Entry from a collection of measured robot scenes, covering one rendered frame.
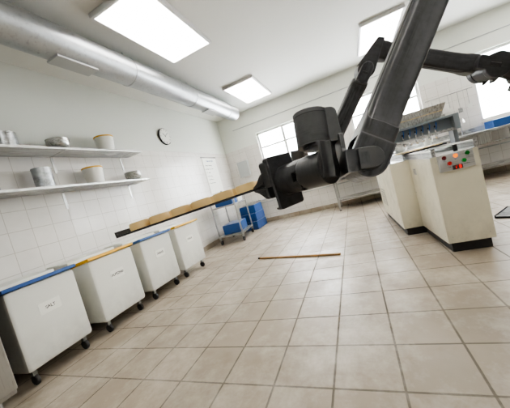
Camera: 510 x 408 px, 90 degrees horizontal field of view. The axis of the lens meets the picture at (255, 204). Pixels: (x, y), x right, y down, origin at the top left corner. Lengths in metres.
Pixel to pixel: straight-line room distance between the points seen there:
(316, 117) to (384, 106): 0.11
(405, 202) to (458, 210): 0.73
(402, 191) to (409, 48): 2.82
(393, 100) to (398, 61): 0.06
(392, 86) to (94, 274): 2.82
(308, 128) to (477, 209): 2.42
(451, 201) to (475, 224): 0.26
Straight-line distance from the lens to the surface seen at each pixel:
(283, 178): 0.46
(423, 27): 0.56
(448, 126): 3.49
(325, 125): 0.44
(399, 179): 3.27
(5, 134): 3.42
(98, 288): 2.98
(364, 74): 1.04
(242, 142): 7.07
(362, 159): 0.42
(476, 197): 2.75
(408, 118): 3.36
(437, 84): 6.84
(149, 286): 3.45
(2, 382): 2.43
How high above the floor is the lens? 0.99
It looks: 4 degrees down
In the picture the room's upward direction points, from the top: 15 degrees counter-clockwise
